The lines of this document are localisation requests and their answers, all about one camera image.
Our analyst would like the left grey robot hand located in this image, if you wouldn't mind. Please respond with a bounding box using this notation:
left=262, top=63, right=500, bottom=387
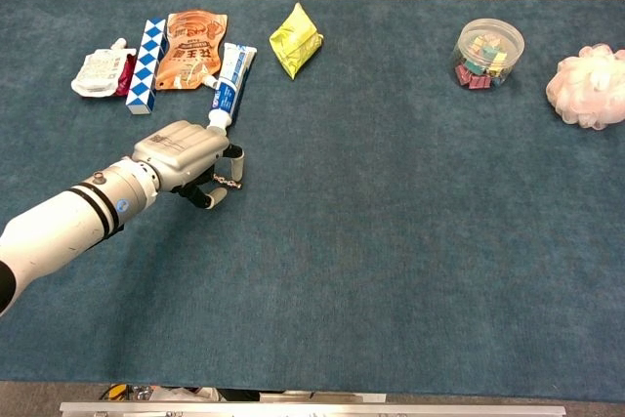
left=132, top=119, right=245, bottom=212

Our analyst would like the metal beaded rod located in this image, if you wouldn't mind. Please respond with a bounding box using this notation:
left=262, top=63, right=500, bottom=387
left=212, top=173, right=244, bottom=190

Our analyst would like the blue white toothpaste tube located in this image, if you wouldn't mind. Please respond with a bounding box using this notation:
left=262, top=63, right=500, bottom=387
left=206, top=42, right=259, bottom=137

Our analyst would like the dark red packet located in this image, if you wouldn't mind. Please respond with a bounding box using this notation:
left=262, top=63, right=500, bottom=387
left=114, top=48, right=139, bottom=98

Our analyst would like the blue white snake cube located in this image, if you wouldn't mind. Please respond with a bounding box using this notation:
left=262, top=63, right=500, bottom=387
left=125, top=18, right=168, bottom=116

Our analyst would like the orange spout pouch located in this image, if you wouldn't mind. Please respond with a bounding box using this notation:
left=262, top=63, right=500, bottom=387
left=154, top=10, right=229, bottom=92

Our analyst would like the white spout pouch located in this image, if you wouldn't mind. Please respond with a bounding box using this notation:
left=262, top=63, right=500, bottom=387
left=70, top=38, right=129, bottom=98

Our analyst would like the yellow snack bag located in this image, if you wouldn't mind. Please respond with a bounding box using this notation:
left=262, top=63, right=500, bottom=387
left=269, top=1, right=325, bottom=81

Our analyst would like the teal felt table cover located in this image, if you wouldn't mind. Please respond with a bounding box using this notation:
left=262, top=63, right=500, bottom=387
left=0, top=0, right=625, bottom=401

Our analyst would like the clear jar of binder clips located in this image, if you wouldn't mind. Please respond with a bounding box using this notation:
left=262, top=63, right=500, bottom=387
left=451, top=18, right=526, bottom=92

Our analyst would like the pink bath pouf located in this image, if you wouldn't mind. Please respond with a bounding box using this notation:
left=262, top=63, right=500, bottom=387
left=545, top=44, right=625, bottom=131

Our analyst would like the aluminium profile rail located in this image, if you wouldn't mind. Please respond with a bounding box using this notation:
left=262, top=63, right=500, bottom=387
left=59, top=400, right=567, bottom=417

